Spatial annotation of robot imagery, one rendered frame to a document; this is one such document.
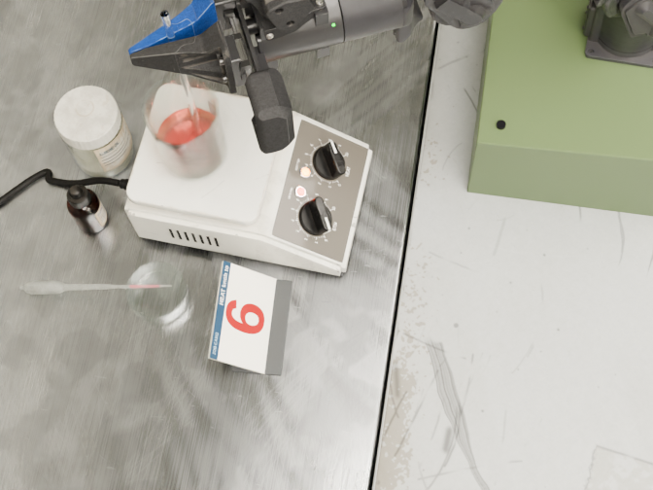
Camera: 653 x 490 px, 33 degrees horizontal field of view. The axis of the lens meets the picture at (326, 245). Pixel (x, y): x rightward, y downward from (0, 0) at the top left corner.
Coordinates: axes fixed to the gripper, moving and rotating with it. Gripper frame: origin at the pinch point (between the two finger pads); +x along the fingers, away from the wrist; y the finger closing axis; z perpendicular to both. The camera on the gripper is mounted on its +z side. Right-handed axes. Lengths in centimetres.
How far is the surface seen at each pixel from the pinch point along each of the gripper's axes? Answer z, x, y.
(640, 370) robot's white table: -25.0, -31.9, 28.1
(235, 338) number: -22.9, 1.7, 15.7
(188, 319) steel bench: -25.7, 5.5, 11.7
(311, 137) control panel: -19.5, -9.7, 0.2
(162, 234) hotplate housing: -22.5, 5.6, 4.3
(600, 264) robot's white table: -25.0, -32.1, 17.7
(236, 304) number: -22.7, 0.9, 12.7
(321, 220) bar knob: -19.2, -8.3, 8.5
